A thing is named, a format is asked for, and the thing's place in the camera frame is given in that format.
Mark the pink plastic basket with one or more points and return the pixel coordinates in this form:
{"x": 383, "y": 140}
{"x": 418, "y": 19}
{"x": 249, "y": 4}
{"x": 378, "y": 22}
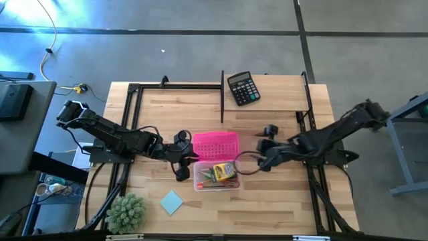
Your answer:
{"x": 215, "y": 145}

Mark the clear plastic pencil box base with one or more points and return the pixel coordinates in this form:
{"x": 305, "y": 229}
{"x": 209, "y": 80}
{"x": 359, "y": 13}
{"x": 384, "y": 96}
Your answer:
{"x": 197, "y": 179}

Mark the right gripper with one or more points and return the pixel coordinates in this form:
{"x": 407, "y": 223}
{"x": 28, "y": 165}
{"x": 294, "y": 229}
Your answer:
{"x": 272, "y": 154}

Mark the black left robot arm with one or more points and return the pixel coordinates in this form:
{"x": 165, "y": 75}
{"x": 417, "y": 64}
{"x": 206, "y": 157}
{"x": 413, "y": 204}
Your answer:
{"x": 107, "y": 134}

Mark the black aluminium table frame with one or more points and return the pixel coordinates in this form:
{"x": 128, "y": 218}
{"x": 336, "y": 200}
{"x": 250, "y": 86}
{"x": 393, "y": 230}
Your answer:
{"x": 180, "y": 86}

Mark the silver metal bracket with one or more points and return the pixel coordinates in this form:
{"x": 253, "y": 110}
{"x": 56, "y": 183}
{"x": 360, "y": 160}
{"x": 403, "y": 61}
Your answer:
{"x": 311, "y": 238}
{"x": 125, "y": 237}

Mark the tape roll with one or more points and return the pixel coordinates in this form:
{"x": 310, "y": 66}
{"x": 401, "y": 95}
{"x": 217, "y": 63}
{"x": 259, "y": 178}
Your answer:
{"x": 41, "y": 189}

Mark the grey side table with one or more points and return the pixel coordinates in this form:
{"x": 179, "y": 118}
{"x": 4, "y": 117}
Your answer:
{"x": 23, "y": 140}

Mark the black desk calculator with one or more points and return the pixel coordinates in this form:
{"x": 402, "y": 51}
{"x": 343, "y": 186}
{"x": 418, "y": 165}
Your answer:
{"x": 243, "y": 88}

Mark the grey pencil with orange eraser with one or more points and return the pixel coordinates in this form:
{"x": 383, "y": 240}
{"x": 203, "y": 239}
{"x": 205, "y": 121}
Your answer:
{"x": 214, "y": 185}

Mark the yellow green crayon box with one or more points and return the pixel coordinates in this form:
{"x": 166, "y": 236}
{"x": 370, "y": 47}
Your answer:
{"x": 224, "y": 171}

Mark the grey metal cart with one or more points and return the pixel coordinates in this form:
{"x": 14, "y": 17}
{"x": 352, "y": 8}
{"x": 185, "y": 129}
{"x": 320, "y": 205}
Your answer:
{"x": 401, "y": 150}

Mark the green artificial succulent plant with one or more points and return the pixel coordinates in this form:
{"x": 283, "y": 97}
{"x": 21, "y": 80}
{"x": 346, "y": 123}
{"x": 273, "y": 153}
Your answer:
{"x": 126, "y": 214}

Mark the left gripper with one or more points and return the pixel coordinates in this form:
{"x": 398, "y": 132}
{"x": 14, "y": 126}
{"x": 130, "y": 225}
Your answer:
{"x": 172, "y": 153}

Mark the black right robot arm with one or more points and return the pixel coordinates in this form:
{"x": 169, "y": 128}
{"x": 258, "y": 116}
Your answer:
{"x": 334, "y": 137}

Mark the black utility cart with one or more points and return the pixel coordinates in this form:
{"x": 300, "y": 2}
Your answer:
{"x": 57, "y": 167}

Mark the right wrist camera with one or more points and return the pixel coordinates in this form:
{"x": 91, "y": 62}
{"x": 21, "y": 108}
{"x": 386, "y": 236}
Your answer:
{"x": 271, "y": 131}

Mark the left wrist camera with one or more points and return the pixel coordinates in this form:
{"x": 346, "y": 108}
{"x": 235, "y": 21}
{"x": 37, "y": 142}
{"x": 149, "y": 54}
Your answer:
{"x": 183, "y": 174}

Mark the black box device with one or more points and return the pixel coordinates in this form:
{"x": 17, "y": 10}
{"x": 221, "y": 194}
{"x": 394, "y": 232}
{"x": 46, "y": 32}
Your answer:
{"x": 13, "y": 100}

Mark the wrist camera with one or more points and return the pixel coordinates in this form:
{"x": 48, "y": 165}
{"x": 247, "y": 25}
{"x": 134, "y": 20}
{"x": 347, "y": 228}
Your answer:
{"x": 183, "y": 174}
{"x": 271, "y": 131}

